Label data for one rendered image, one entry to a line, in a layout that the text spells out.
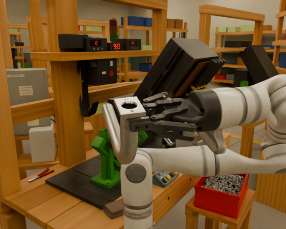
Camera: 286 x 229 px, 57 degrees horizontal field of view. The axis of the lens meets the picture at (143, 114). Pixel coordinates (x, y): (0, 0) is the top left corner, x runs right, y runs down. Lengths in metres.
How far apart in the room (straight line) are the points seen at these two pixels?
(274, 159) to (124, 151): 0.49
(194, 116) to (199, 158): 0.35
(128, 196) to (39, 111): 0.89
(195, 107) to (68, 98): 1.15
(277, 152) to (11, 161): 1.13
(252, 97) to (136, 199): 0.46
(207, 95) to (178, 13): 12.25
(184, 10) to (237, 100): 12.03
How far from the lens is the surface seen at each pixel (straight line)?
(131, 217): 0.84
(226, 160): 0.79
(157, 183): 1.36
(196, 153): 0.78
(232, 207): 1.35
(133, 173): 0.76
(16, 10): 11.84
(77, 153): 1.66
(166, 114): 0.42
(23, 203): 1.38
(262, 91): 0.52
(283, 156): 0.83
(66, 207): 1.29
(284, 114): 0.55
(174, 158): 0.80
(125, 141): 0.44
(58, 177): 1.50
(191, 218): 1.45
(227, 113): 0.47
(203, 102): 0.45
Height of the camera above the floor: 1.58
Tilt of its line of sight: 15 degrees down
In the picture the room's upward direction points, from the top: straight up
